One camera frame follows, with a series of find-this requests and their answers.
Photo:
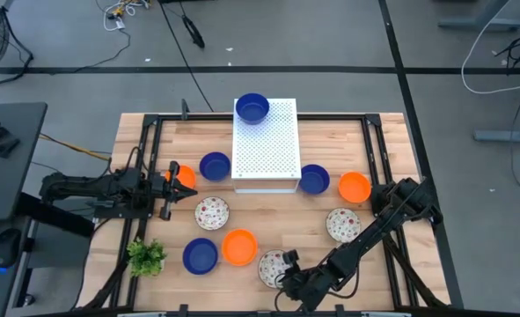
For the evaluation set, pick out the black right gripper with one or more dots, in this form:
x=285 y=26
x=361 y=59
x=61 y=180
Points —
x=305 y=286

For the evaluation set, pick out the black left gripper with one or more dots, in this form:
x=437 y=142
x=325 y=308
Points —
x=167 y=189

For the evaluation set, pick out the orange mini bowl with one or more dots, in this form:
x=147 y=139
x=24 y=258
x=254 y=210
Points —
x=239 y=248
x=188 y=175
x=354 y=188

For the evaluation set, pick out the floral mini bowl green outside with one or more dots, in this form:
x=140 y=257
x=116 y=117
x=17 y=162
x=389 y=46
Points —
x=270 y=266
x=339 y=222
x=212 y=213

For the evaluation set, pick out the blue mini bowl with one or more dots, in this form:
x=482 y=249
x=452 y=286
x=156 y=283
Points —
x=200 y=256
x=214 y=167
x=314 y=180
x=252 y=110

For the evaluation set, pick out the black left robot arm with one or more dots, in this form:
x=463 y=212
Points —
x=88 y=185

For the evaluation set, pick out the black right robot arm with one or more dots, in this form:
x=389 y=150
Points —
x=374 y=238

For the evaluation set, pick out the small green potted plant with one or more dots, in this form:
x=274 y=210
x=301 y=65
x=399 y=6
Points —
x=145 y=257

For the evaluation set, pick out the white perforated metal rack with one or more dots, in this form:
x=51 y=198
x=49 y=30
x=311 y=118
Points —
x=266 y=149

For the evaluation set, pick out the black desk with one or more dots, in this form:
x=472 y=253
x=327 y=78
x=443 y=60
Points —
x=17 y=167

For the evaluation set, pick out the black computer mouse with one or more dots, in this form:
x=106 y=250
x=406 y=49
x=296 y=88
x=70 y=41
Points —
x=6 y=246

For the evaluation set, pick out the black monitor stand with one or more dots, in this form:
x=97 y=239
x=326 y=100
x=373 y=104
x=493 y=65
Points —
x=2 y=142

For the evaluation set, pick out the grey table foot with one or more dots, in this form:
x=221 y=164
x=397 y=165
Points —
x=506 y=135

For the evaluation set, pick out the grey table leg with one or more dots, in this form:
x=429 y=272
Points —
x=475 y=23

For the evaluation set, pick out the black aluminium rig frame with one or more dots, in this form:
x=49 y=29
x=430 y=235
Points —
x=339 y=117

